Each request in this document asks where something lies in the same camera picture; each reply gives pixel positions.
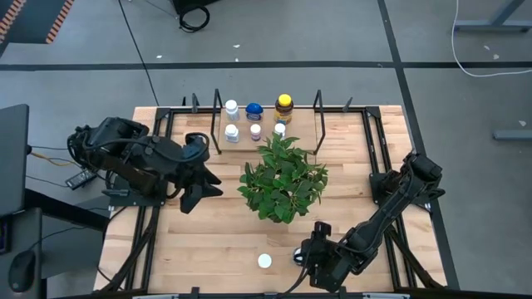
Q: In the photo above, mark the small pink bottle white cap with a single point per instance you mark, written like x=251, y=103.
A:
x=255, y=132

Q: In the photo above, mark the dark grey desk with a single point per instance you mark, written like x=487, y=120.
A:
x=8, y=232

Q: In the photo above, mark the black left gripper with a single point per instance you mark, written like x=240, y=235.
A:
x=193, y=170

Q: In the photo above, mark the black aluminium table frame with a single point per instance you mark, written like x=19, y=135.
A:
x=368, y=137

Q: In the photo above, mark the small clear bottle white cap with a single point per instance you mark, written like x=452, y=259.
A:
x=279, y=129

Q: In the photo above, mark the white bottle blue-striped label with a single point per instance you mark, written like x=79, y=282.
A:
x=231, y=110

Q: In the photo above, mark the blue-lid jar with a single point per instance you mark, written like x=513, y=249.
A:
x=254, y=112

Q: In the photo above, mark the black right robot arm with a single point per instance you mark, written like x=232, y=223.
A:
x=395, y=199

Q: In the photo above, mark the wooden shelf black metal frame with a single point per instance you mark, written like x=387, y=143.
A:
x=299, y=128

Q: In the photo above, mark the black power adapter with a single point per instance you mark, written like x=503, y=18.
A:
x=81, y=179

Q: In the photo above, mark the black computer mouse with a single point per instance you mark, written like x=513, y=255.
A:
x=23, y=270

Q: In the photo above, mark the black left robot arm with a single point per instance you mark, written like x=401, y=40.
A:
x=137, y=162

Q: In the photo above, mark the brown bottle yellow cap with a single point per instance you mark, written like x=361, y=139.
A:
x=284, y=109

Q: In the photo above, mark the grey metal table leg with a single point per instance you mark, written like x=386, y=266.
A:
x=490, y=26
x=513, y=135

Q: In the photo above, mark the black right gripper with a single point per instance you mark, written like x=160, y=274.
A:
x=341, y=255

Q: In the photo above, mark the white medicine bottle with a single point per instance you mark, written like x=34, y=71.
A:
x=231, y=133

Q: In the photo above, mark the dark flat screen panel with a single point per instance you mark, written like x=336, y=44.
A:
x=12, y=158

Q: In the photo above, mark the green potted plant black pot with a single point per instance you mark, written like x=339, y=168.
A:
x=282, y=182

